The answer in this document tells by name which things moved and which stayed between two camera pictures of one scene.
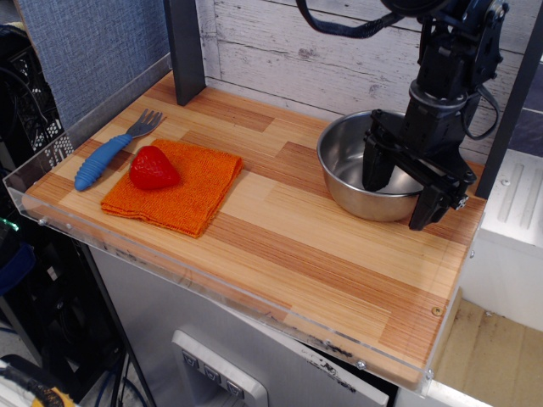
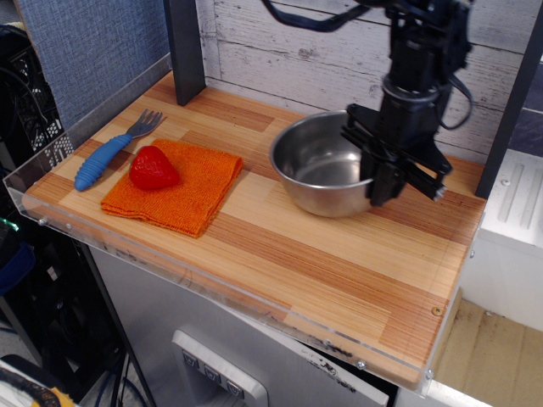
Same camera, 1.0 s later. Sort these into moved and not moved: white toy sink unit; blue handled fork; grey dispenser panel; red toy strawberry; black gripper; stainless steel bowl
Moved: black gripper; stainless steel bowl
Not moved: grey dispenser panel; white toy sink unit; blue handled fork; red toy strawberry
